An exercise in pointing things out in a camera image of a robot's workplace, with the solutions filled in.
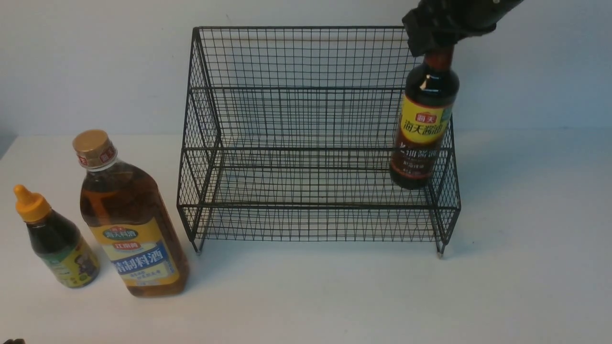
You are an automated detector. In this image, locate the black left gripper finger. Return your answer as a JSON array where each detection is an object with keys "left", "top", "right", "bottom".
[{"left": 3, "top": 338, "right": 25, "bottom": 344}]

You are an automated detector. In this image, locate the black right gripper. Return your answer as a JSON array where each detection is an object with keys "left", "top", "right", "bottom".
[{"left": 402, "top": 0, "right": 522, "bottom": 57}]

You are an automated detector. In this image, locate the dark soy sauce bottle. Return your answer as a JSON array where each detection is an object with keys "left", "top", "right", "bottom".
[{"left": 389, "top": 45, "right": 460, "bottom": 190}]

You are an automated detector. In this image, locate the small orange-capped sauce bottle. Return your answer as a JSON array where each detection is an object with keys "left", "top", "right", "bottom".
[{"left": 13, "top": 184, "right": 100, "bottom": 288}]

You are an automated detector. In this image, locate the large cooking wine bottle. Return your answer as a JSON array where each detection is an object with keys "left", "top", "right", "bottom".
[{"left": 72, "top": 130, "right": 189, "bottom": 298}]

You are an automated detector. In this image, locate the black wire mesh shelf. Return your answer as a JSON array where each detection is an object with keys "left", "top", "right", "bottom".
[{"left": 176, "top": 26, "right": 461, "bottom": 258}]

